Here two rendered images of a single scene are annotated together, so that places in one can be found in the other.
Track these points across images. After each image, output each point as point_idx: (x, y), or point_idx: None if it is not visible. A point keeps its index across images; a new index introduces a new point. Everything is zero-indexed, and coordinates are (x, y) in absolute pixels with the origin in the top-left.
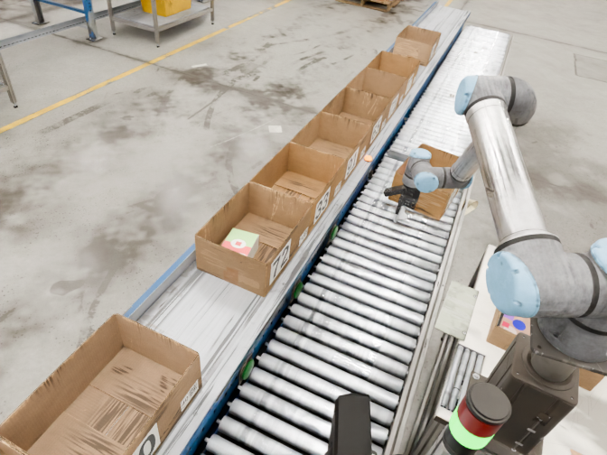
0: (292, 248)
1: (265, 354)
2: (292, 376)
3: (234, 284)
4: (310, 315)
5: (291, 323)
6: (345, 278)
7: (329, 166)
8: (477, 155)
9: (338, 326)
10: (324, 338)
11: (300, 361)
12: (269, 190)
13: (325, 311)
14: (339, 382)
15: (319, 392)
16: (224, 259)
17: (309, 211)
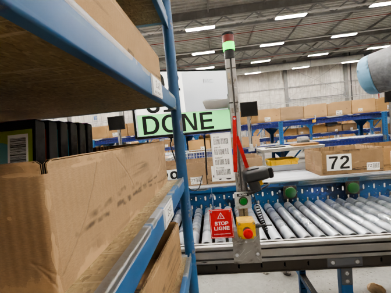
0: (355, 164)
1: (309, 200)
2: (313, 208)
3: (314, 173)
4: (355, 202)
5: (338, 200)
6: None
7: None
8: None
9: (368, 207)
10: (352, 207)
11: (324, 207)
12: (363, 146)
13: (369, 204)
14: (337, 218)
15: (320, 216)
16: (310, 157)
17: (377, 149)
